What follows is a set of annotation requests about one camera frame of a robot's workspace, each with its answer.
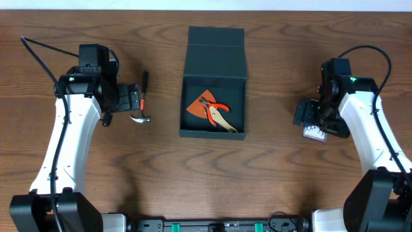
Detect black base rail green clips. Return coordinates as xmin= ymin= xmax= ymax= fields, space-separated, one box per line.
xmin=126 ymin=211 xmax=312 ymax=232

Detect small claw hammer black handle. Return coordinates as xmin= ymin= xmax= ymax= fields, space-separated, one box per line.
xmin=130 ymin=71 xmax=151 ymax=124

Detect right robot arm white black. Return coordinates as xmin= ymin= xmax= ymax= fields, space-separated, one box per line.
xmin=294 ymin=75 xmax=411 ymax=231

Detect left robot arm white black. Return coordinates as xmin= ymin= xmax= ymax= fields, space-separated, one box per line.
xmin=10 ymin=93 xmax=134 ymax=231

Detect blue precision screwdriver set case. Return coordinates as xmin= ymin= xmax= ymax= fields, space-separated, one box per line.
xmin=303 ymin=124 xmax=327 ymax=142

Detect dark green open box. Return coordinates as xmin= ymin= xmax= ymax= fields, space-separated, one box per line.
xmin=179 ymin=26 xmax=248 ymax=140

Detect orange scraper wooden handle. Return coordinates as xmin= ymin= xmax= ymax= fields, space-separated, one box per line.
xmin=186 ymin=90 xmax=238 ymax=133

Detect red handled cutting pliers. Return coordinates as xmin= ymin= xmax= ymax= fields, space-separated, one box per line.
xmin=199 ymin=97 xmax=230 ymax=127

